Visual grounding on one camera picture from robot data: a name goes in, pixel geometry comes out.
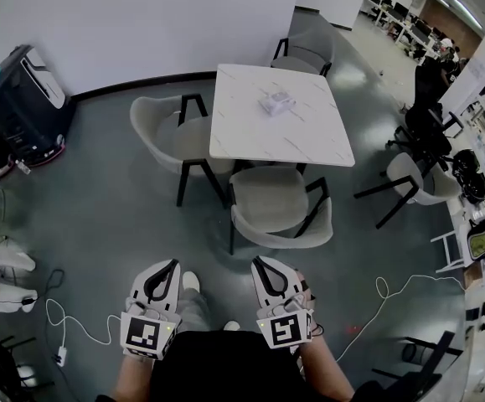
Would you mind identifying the black office chair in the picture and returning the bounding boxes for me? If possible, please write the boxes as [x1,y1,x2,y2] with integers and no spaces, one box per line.
[386,98,465,171]

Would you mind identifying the clear plastic box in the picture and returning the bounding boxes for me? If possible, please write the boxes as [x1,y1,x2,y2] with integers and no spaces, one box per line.
[258,91,297,119]

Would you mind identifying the person's right hand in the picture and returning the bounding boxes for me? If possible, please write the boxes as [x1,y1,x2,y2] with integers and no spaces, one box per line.
[295,280,317,310]

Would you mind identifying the black cable bundle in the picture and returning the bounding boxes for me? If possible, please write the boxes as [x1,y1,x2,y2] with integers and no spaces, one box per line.
[451,148,485,204]

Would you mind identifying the thin black cable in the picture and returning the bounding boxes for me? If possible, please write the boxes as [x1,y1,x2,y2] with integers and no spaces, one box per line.
[22,268,65,309]

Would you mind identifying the white power cable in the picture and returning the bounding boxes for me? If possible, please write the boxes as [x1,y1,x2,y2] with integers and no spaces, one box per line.
[44,297,121,351]

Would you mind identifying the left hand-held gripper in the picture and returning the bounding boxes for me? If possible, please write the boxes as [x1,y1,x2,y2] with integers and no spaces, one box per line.
[119,259,183,363]

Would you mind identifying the long white cable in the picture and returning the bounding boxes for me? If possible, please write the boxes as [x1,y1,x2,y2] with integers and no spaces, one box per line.
[334,274,467,363]

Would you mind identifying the person's grey trousers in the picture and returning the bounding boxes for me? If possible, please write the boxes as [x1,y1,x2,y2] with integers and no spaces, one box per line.
[176,286,213,333]

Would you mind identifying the row of office desks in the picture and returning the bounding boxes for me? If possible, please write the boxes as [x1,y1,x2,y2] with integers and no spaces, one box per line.
[361,0,452,62]

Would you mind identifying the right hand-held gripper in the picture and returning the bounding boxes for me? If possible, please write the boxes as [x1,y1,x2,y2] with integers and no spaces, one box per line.
[250,256,314,350]

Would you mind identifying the person's black shirt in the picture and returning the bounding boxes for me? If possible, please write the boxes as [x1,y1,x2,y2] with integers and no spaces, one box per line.
[147,328,394,402]

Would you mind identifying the person's right forearm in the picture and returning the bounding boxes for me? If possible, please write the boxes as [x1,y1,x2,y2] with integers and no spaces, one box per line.
[298,341,356,402]

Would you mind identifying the white marble square table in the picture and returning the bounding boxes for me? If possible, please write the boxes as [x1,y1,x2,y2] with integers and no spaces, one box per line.
[208,63,356,168]

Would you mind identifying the beige chair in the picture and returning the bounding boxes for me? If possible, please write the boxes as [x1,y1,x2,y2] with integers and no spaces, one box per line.
[129,93,235,208]
[270,31,336,78]
[353,152,463,229]
[228,165,334,255]

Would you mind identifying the person's left white shoe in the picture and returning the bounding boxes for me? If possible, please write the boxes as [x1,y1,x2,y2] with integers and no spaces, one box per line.
[182,271,203,295]

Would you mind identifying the person's left forearm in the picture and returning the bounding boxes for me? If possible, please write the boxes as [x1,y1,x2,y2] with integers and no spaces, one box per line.
[108,352,162,402]

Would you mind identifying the black and white mobile robot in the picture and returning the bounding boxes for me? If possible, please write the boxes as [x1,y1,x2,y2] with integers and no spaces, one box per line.
[0,44,78,179]

